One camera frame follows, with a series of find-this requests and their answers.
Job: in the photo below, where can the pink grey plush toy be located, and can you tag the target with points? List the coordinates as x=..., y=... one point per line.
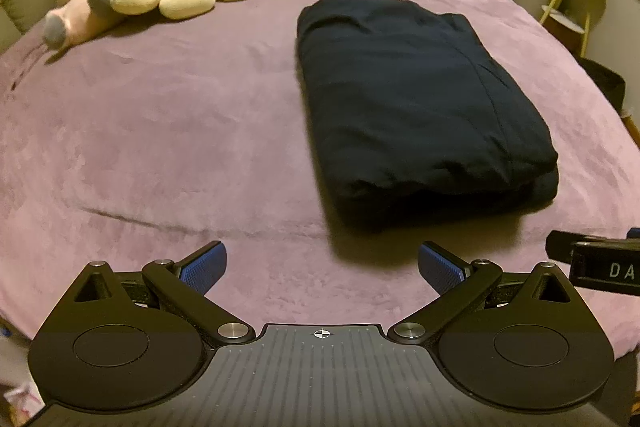
x=73, y=22

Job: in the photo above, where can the navy blue zip jacket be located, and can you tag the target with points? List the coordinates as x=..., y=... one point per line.
x=413, y=122

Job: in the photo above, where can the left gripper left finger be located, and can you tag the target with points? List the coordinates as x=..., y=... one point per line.
x=202, y=269

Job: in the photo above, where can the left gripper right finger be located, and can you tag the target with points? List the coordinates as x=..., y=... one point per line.
x=440, y=268

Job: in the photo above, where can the yellow leg side table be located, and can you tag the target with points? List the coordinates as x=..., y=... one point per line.
x=580, y=16

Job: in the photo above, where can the black bag on floor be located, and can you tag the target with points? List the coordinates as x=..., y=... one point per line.
x=612, y=85

